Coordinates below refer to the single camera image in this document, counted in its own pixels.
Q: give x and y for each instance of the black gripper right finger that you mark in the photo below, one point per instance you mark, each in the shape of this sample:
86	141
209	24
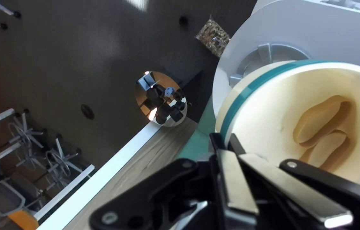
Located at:
316	200

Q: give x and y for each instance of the white toy kitchen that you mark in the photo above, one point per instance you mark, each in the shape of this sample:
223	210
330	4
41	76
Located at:
316	26

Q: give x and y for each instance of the grey mesh office chair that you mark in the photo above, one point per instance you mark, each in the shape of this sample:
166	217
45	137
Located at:
22	190
2	199

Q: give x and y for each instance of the speckled floor mat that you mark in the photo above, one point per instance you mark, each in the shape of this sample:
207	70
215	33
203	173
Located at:
214	38

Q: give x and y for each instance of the orange top table white legs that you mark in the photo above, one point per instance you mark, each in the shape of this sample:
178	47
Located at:
22	219

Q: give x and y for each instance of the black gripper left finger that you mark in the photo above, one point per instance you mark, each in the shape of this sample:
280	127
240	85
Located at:
168	200

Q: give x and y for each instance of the white bowl with teal stripe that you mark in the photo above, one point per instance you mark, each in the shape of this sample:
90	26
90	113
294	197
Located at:
274	111

